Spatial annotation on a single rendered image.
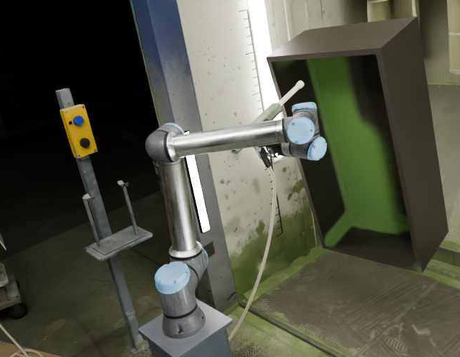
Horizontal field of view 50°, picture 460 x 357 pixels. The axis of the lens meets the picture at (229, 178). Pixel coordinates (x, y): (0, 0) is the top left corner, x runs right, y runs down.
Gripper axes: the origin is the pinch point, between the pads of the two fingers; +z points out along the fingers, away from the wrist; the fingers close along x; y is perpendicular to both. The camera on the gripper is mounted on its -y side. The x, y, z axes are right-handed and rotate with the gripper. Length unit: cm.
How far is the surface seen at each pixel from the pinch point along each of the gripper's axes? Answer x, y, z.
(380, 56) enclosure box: 46, -8, -39
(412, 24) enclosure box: 75, -5, -37
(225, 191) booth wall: 11, 61, 73
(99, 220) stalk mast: -55, 26, 94
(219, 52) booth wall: 55, -10, 73
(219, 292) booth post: -31, 112, 73
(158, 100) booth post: 11, -7, 85
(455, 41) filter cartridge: 151, 49, -10
